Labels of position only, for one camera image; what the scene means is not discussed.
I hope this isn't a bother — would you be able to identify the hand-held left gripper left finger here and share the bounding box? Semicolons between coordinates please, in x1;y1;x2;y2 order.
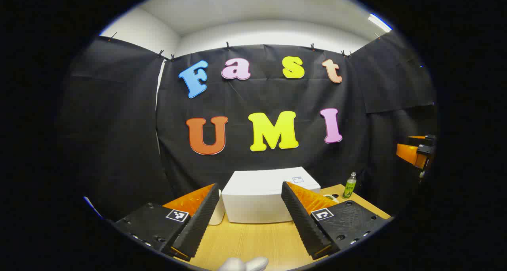
112;183;221;262

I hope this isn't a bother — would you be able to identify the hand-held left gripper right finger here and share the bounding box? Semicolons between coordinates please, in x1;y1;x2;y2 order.
280;181;393;261

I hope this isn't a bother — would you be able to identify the white microwave oven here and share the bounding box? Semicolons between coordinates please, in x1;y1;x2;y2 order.
221;166;321;224

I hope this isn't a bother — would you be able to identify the white toaster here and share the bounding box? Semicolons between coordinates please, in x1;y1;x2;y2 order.
208;190;226;225

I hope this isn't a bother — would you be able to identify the green drink bottle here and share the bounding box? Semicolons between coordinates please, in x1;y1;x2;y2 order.
342;172;357;199

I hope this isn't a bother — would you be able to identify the ceiling light panel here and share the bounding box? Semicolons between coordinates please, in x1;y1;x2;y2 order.
368;13;393;33

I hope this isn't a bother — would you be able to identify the black backdrop cloth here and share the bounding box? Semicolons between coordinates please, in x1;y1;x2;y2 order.
59;31;438;224

